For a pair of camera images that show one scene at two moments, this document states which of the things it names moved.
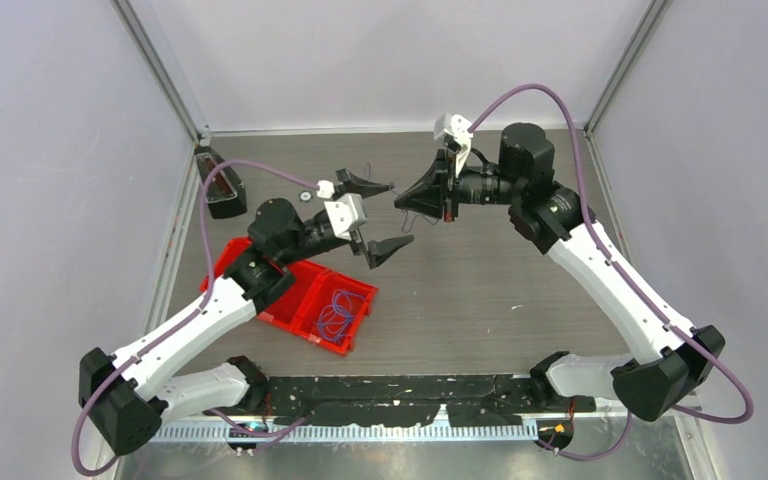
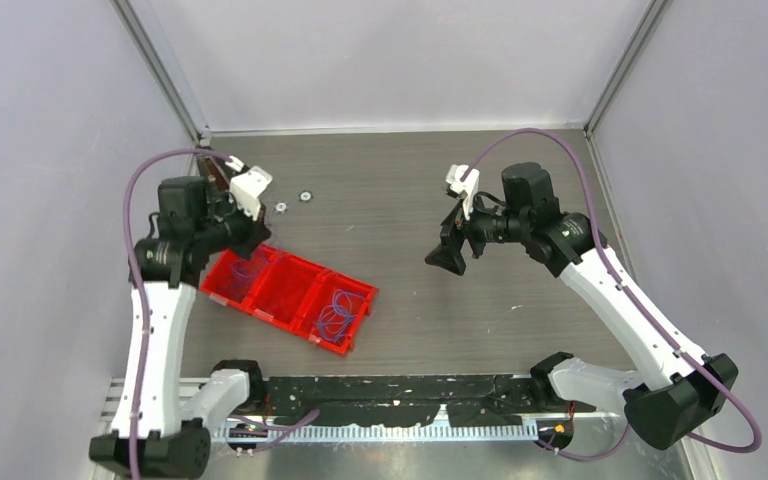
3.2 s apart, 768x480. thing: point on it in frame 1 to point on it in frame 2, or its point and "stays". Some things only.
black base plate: [411, 400] stays
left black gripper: [352, 184] to [257, 230]
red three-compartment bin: [321, 306] stays
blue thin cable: [334, 319] stays
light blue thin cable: [335, 318] stays
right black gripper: [431, 193] to [453, 234]
